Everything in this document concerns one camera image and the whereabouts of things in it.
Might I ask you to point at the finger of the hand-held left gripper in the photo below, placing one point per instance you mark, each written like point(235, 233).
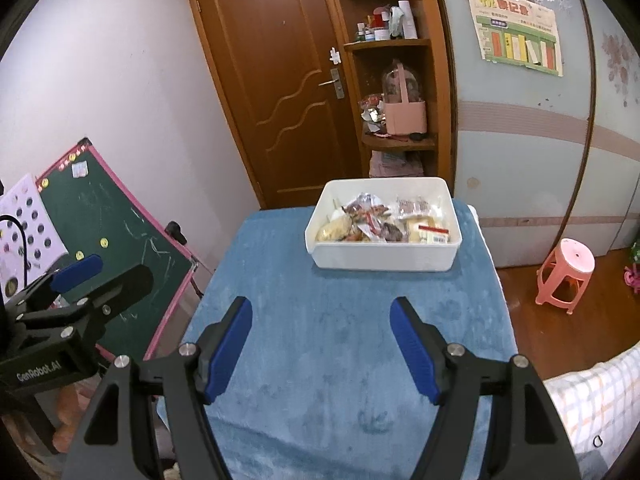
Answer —
point(125, 285)
point(77, 270)

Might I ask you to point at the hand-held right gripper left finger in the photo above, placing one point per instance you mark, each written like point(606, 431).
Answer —
point(227, 355)

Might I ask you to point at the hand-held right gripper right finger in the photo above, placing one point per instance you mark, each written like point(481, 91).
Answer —
point(415, 355)

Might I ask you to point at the white plastic bin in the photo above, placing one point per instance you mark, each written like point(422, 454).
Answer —
point(380, 260)

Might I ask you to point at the clear packet of pale pastries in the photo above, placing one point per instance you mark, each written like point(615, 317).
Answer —
point(412, 227)

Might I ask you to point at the white packet with red strip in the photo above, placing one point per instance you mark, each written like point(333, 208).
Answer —
point(370, 201)

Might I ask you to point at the white dotted board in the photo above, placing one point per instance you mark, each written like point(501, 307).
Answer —
point(30, 210)

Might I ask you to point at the blue table cloth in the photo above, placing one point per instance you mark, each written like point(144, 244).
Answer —
point(320, 320)

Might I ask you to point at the pink plastic stool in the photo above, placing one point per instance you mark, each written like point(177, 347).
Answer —
point(572, 257)

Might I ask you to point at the folded pink cloth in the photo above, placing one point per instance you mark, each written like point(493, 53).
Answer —
point(395, 166)

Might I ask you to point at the checkered bed sheet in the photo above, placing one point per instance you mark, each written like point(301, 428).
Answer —
point(600, 410)

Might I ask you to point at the flowered sliding wardrobe doors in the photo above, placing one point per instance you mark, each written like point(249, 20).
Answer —
point(525, 160)

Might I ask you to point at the pink toy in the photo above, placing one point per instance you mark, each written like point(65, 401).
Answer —
point(632, 277)

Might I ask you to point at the pink basket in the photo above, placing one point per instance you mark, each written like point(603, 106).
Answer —
point(405, 117)

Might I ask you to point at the pile of foil wrappers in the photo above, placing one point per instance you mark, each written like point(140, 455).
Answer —
point(371, 110)

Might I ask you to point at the brown wooden door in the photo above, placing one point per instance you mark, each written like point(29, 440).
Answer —
point(280, 60)

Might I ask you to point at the white door hook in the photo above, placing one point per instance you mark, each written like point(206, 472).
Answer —
point(334, 55)

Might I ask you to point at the wooden corner shelf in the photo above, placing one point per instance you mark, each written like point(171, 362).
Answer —
point(395, 44)

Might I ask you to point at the group of bottles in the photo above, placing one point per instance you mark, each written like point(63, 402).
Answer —
point(390, 27)

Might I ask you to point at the green chalkboard with pink frame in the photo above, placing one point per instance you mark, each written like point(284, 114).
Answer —
point(125, 220)

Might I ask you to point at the wall poster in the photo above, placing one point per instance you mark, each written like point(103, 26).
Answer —
point(515, 30)

